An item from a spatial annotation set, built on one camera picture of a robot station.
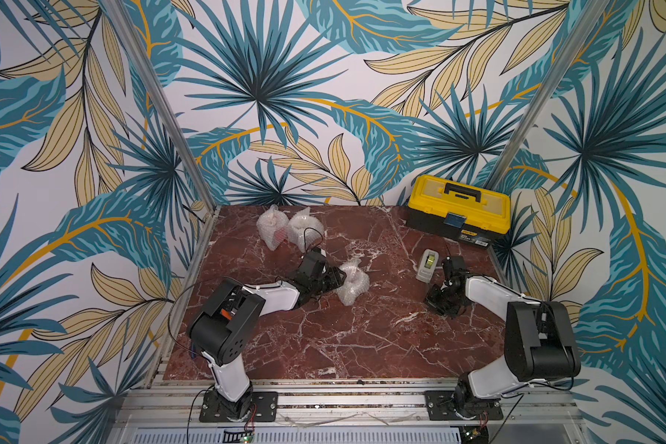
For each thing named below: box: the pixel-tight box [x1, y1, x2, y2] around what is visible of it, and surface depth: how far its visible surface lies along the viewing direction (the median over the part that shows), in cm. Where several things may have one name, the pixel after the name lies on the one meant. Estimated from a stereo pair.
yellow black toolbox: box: [406, 173, 511, 247], surface depth 102 cm
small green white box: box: [415, 248, 440, 284], surface depth 100 cm
